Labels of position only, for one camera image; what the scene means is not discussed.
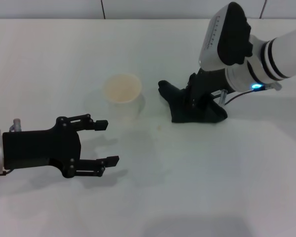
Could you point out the white paper cup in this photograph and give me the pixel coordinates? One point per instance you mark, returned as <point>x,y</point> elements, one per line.
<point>123,91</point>

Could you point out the dark blue rag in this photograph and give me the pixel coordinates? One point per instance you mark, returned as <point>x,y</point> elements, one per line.
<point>182,108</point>

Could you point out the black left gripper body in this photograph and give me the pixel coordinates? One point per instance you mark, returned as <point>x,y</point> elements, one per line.
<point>39,148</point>

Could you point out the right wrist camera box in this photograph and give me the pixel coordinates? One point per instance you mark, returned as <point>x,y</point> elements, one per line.
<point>224,37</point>

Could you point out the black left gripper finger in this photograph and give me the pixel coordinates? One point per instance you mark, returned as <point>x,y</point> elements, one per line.
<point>111,161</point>
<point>101,124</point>

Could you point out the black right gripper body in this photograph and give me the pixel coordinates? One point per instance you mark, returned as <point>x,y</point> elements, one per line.
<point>204,84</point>

